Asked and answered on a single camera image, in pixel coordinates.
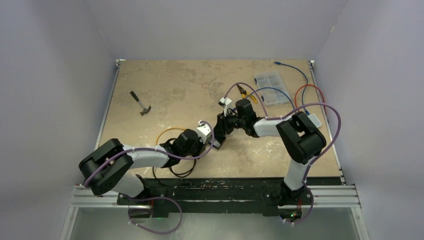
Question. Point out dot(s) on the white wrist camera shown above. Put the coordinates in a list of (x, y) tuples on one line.
[(204, 130), (225, 102)]

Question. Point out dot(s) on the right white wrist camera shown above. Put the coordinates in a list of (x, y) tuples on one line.
[(225, 102)]

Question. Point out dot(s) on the yellow handled pliers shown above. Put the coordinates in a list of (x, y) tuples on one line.
[(245, 94)]

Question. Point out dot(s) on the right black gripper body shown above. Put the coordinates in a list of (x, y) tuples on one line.
[(230, 122)]

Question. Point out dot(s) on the clear plastic organizer box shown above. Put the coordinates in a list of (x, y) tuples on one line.
[(273, 90)]

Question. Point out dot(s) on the small grey hammer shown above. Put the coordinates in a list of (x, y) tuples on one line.
[(145, 110)]

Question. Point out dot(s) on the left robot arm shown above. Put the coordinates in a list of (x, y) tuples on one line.
[(106, 168)]

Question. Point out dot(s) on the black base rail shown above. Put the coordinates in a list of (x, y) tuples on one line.
[(234, 195)]

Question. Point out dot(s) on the white network switch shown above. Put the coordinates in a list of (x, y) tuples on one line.
[(315, 120)]

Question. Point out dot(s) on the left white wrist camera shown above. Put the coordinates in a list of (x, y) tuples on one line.
[(204, 130)]

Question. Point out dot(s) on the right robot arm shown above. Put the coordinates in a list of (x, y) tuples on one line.
[(301, 138)]

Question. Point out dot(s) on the black box device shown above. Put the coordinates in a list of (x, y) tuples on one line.
[(219, 138)]

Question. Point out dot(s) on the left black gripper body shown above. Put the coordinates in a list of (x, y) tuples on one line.
[(196, 149)]

